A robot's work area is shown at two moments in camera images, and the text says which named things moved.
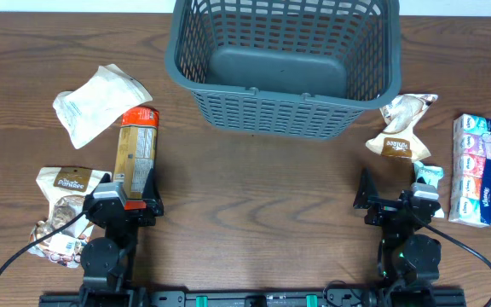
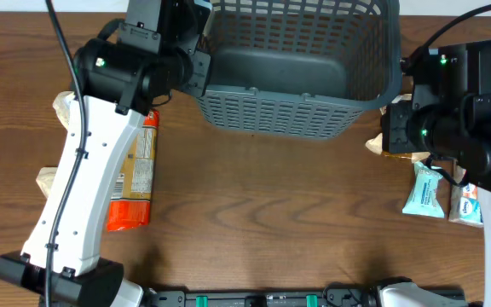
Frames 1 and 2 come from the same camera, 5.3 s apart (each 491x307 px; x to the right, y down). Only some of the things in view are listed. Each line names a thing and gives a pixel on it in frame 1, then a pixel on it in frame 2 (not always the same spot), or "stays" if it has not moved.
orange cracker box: x=135 y=149 stays
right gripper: x=389 y=205 -> x=397 y=128
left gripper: x=134 y=209 -> x=200 y=73
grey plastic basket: x=291 y=69 stays
